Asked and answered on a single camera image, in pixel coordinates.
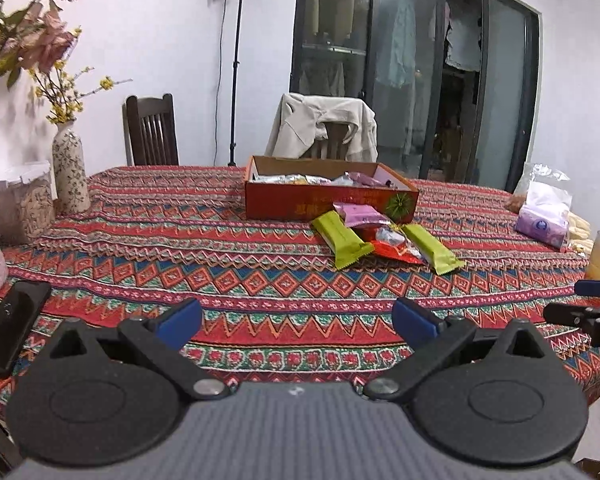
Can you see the clear jar with lid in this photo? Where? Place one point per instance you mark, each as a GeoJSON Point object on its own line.
{"type": "Point", "coordinates": [26, 203]}

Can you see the dark wooden chair left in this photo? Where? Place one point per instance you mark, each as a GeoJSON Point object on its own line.
{"type": "Point", "coordinates": [151, 128]}

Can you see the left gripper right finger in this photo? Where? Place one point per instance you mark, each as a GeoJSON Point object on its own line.
{"type": "Point", "coordinates": [496, 397]}

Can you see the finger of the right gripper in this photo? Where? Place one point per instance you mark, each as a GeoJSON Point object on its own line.
{"type": "Point", "coordinates": [584, 318]}
{"type": "Point", "coordinates": [587, 288]}

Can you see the green snack bar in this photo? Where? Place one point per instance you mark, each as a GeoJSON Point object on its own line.
{"type": "Point", "coordinates": [439, 257]}
{"type": "Point", "coordinates": [345, 244]}

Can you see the yellow flower branches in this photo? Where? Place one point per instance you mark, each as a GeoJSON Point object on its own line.
{"type": "Point", "coordinates": [59, 85]}

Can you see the purple tissue pack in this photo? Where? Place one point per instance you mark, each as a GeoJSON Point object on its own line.
{"type": "Point", "coordinates": [544, 214]}

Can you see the pink snack packet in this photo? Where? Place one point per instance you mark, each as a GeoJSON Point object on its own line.
{"type": "Point", "coordinates": [356, 216]}

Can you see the pink dried flowers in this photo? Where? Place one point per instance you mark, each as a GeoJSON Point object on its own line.
{"type": "Point", "coordinates": [33, 37]}

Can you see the colourful patterned tablecloth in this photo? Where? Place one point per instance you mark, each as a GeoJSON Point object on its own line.
{"type": "Point", "coordinates": [275, 306]}

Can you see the orange cardboard snack box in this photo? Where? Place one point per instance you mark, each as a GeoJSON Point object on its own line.
{"type": "Point", "coordinates": [288, 189]}

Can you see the patterned ceramic vase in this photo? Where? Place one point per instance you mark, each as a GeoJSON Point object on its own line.
{"type": "Point", "coordinates": [69, 171]}

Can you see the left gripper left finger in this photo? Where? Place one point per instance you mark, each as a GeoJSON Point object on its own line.
{"type": "Point", "coordinates": [98, 396]}

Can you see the beige jacket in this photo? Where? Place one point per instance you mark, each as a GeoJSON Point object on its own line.
{"type": "Point", "coordinates": [301, 120]}

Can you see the clear plastic bag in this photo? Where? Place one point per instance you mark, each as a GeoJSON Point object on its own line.
{"type": "Point", "coordinates": [536, 172]}

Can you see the black framed glass door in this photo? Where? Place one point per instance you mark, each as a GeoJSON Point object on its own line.
{"type": "Point", "coordinates": [452, 83]}

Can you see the black phone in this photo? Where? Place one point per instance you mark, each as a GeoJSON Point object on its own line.
{"type": "Point", "coordinates": [18, 312]}

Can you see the chair with beige jacket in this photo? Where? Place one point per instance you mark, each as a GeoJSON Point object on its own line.
{"type": "Point", "coordinates": [334, 146]}

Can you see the red snack packet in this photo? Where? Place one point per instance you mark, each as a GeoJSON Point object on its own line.
{"type": "Point", "coordinates": [391, 243]}

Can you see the light stand with lamp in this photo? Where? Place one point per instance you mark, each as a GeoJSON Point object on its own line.
{"type": "Point", "coordinates": [233, 83]}

